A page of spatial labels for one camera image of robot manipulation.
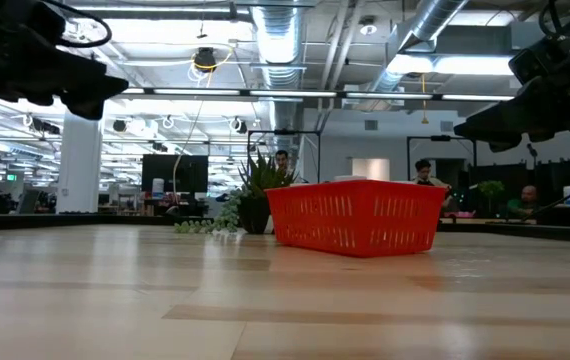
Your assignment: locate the black metal station frame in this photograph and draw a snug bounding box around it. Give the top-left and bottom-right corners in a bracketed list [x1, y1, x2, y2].
[246, 128, 323, 184]
[405, 133, 479, 182]

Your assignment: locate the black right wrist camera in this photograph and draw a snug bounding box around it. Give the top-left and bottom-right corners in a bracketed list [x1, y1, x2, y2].
[507, 33, 570, 84]

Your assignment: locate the potted green succulent plant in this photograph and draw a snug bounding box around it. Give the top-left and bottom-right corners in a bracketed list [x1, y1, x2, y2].
[173, 152, 299, 236]

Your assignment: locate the black monitor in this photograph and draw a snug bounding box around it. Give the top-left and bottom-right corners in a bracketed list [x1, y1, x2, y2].
[140, 153, 210, 195]

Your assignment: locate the small green potted plant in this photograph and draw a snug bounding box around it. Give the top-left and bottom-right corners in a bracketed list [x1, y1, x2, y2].
[478, 179, 506, 212]

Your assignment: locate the red plastic basket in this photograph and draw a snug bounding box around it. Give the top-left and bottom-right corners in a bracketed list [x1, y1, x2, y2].
[263, 179, 448, 259]

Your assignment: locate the white building column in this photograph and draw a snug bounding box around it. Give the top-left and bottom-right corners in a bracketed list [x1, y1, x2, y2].
[56, 112, 105, 215]

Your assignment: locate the silver ceiling duct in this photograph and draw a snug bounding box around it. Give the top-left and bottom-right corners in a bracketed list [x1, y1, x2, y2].
[364, 0, 470, 96]
[250, 0, 307, 154]

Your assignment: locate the yellow hanging cord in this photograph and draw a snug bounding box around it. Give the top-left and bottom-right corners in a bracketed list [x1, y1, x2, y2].
[419, 73, 431, 126]

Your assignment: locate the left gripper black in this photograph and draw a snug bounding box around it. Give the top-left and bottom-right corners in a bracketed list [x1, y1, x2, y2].
[0, 0, 131, 122]

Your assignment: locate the black overhead camera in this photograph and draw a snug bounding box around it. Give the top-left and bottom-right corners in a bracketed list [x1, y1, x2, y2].
[193, 46, 218, 75]

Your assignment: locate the person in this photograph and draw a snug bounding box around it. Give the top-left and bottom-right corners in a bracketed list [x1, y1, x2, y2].
[411, 158, 452, 209]
[506, 184, 541, 219]
[273, 148, 292, 174]

